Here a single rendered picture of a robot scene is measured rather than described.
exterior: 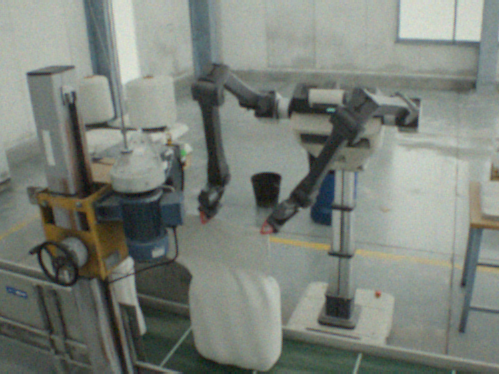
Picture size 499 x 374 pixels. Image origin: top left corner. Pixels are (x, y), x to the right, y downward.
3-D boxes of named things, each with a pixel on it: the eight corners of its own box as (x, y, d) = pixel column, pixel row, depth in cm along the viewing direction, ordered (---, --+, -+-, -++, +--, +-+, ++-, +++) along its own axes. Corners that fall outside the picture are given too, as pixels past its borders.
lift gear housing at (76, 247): (90, 265, 172) (84, 238, 168) (80, 273, 167) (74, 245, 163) (68, 260, 176) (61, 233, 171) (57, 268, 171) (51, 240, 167)
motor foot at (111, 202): (138, 213, 175) (135, 191, 171) (119, 228, 165) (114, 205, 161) (117, 210, 178) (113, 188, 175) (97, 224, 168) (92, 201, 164)
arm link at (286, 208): (318, 199, 180) (302, 182, 183) (302, 203, 171) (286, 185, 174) (298, 221, 186) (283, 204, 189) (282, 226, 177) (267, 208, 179)
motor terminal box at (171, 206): (186, 219, 178) (183, 190, 174) (185, 232, 168) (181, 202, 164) (163, 221, 177) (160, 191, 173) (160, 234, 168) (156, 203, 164)
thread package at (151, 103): (186, 119, 177) (182, 72, 170) (161, 133, 163) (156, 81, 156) (147, 117, 183) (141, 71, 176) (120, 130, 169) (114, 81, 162)
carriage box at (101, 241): (153, 238, 200) (142, 166, 188) (102, 282, 171) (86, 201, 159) (104, 230, 209) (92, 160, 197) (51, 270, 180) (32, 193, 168)
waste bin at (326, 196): (364, 207, 453) (367, 139, 428) (353, 232, 409) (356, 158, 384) (314, 201, 470) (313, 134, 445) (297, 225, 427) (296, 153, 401)
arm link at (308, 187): (370, 125, 151) (346, 102, 155) (358, 131, 148) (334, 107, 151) (316, 205, 183) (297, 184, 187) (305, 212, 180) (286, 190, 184)
